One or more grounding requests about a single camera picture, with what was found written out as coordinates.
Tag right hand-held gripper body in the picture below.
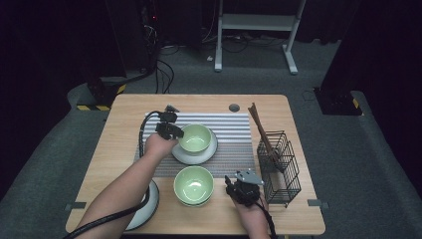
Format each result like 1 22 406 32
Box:
228 168 265 207

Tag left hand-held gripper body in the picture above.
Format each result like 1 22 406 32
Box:
154 104 180 140

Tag pale green ceramic bowl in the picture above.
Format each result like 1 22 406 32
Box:
173 165 215 205
178 122 213 156
177 195 213 208

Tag white plate with dark rim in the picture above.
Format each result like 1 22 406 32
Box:
171 128 219 166
125 179 160 232

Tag black wire cutlery basket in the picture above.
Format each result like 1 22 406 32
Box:
256 129 303 209

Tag person's left hand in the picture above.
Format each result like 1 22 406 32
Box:
144 131 178 160

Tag person's right hand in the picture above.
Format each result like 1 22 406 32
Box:
233 194 271 231

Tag brown white striped placemat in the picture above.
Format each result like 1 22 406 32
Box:
133 113 257 178

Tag bundle of brown chopsticks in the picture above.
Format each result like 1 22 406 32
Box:
248 102 286 173

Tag black stand base yellow stripes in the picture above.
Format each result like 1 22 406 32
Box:
313 87 363 117
76 75 128 113

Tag dark equipment rack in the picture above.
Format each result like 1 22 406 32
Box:
137 0 203 73

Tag black curtain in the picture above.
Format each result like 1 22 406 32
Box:
319 0 422 140
0 0 127 187

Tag white metal stand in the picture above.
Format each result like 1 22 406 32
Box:
213 0 308 76

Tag right hand-held gripper black cable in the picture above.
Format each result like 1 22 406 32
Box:
254 201 279 239

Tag black floor cables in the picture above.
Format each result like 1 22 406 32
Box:
154 59 175 95

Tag grey table bracket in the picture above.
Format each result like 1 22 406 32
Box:
65 201 88 212
307 198 330 210

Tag tangle of cables under stand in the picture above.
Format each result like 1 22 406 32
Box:
201 31 288 54

